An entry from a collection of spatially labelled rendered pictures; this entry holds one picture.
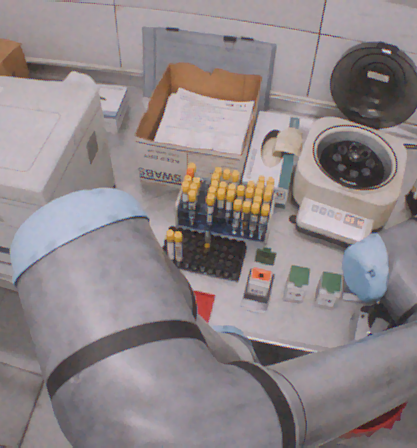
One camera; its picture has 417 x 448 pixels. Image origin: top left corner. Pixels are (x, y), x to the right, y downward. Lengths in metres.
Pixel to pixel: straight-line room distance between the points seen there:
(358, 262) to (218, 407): 0.34
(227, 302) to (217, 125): 0.45
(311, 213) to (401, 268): 0.56
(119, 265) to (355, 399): 0.21
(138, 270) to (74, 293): 0.05
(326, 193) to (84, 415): 0.89
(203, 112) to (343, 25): 0.41
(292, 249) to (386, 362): 0.70
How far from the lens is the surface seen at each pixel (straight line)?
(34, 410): 1.97
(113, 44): 1.45
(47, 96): 1.04
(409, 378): 0.49
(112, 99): 1.37
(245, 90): 1.33
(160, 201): 1.20
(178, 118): 1.30
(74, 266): 0.34
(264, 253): 1.00
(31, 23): 1.53
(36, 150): 0.93
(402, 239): 0.64
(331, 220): 1.15
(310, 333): 1.05
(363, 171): 1.18
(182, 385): 0.31
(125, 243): 0.36
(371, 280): 0.61
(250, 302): 1.05
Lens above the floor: 1.82
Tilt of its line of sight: 54 degrees down
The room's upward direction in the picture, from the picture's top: 2 degrees clockwise
